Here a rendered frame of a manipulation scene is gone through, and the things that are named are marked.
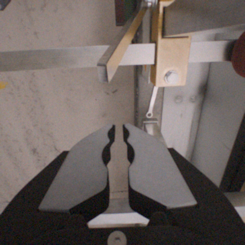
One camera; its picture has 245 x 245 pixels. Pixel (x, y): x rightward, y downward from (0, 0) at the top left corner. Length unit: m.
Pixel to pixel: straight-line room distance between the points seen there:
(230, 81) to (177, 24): 0.32
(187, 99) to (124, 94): 0.67
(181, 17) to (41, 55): 0.20
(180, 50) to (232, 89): 0.25
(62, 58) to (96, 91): 0.91
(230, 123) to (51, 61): 0.44
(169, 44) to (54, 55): 0.17
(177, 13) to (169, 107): 0.40
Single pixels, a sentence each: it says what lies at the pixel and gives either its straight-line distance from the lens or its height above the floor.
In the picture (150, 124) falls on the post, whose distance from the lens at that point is 0.45.
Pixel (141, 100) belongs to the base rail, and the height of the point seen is 0.70.
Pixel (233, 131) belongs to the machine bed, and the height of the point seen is 0.79.
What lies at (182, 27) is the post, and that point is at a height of 0.95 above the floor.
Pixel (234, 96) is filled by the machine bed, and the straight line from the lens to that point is 0.48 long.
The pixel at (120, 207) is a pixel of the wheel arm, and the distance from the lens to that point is 0.30.
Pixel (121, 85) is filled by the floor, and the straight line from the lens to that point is 1.15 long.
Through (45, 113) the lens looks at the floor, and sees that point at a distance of 1.35.
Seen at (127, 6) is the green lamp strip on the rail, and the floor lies 0.70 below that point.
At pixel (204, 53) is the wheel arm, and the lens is 0.29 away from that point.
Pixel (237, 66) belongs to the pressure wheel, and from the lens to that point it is 0.29.
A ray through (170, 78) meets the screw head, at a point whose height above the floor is 0.88.
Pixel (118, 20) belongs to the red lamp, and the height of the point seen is 0.70.
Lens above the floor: 1.12
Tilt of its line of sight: 63 degrees down
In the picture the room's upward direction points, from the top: 178 degrees clockwise
